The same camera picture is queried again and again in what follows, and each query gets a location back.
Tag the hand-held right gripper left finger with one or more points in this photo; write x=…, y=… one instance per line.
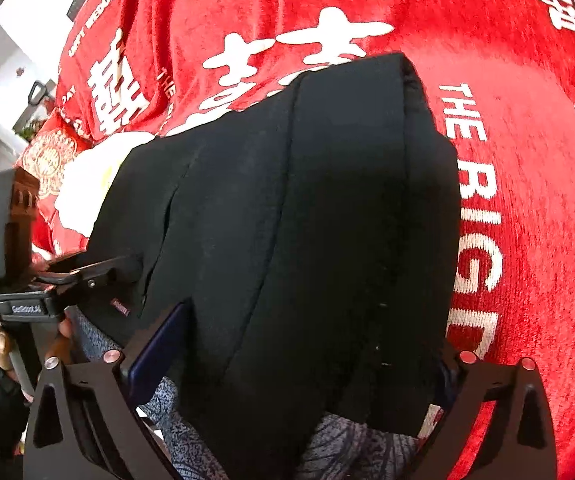
x=163, y=347

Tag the person's left hand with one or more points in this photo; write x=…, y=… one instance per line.
x=1, y=347

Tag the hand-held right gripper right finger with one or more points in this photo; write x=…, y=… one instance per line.
x=450, y=382

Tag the white fluffy cloth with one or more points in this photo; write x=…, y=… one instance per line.
x=92, y=185

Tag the red printed blanket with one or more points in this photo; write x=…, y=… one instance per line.
x=517, y=135

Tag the black pants with grey lining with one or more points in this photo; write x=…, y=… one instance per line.
x=292, y=235

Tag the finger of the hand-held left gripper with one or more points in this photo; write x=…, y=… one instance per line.
x=97, y=272

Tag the red gold embroidered pillow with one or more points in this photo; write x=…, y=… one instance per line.
x=50, y=160

